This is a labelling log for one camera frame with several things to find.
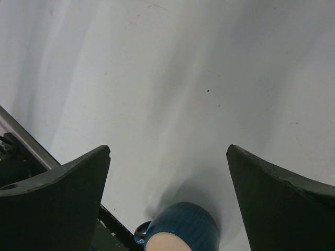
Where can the aluminium front rail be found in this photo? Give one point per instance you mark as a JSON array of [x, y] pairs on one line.
[[29, 143]]

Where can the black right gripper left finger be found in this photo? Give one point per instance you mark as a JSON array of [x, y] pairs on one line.
[[57, 209]]

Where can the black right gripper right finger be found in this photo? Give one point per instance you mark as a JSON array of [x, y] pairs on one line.
[[281, 210]]

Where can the dark blue mug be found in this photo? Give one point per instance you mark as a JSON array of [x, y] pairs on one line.
[[181, 226]]

